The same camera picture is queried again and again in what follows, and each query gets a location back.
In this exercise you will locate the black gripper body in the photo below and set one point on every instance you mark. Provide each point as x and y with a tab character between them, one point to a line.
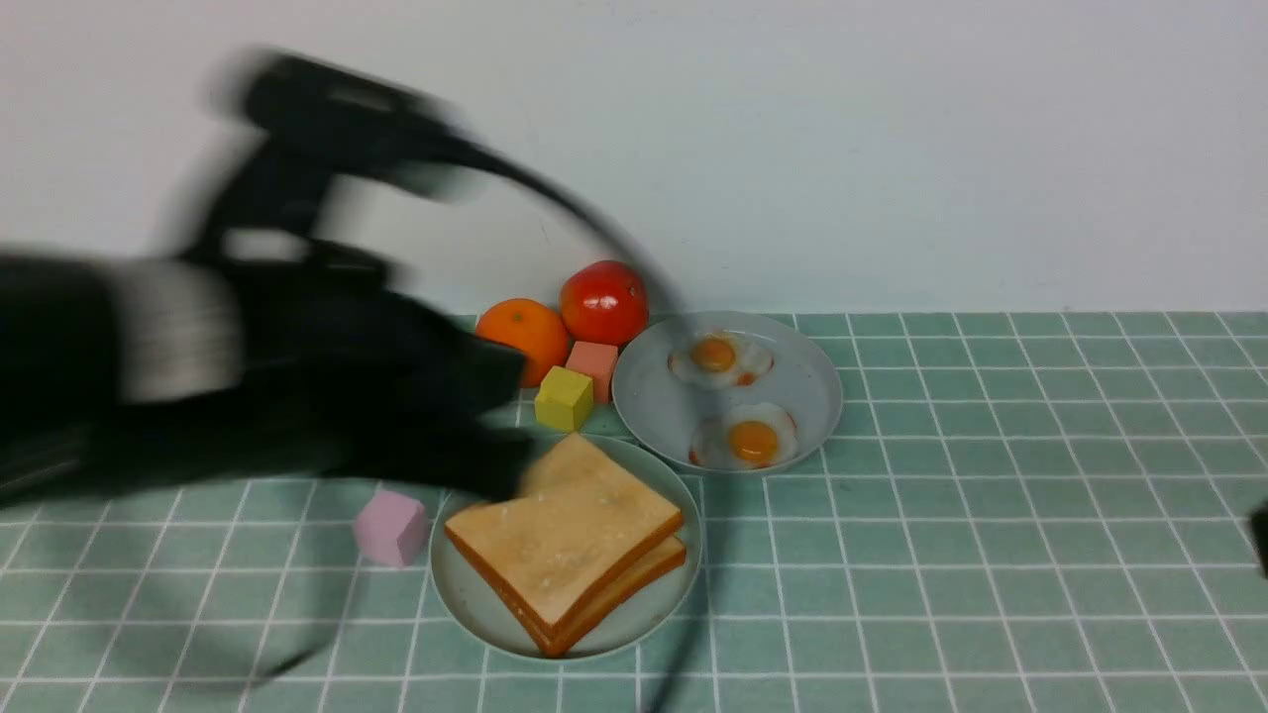
400	387

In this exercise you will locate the toast slice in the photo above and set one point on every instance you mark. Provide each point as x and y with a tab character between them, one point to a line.
580	519
669	555

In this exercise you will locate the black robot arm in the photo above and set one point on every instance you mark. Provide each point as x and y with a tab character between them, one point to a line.
123	377

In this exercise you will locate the orange fruit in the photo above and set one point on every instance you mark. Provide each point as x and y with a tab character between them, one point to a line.
532	328

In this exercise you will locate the yellow cube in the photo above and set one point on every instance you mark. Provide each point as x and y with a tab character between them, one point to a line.
564	400

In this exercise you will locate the salmon pink cube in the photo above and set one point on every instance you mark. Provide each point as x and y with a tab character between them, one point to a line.
596	361

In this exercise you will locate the red tomato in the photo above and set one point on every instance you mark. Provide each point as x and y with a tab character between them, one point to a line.
605	303

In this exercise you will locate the green empty plate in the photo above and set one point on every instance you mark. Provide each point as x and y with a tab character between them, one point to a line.
476	606

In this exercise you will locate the grey plate with eggs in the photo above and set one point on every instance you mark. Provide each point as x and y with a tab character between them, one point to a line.
662	412

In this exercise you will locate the back fried egg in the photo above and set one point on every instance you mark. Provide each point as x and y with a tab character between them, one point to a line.
719	360

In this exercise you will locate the fried egg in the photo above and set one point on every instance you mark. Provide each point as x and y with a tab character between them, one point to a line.
719	360
748	436

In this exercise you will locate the front fried egg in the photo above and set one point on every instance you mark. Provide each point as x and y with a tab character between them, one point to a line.
748	436

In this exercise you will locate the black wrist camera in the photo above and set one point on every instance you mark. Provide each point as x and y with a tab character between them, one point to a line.
316	123

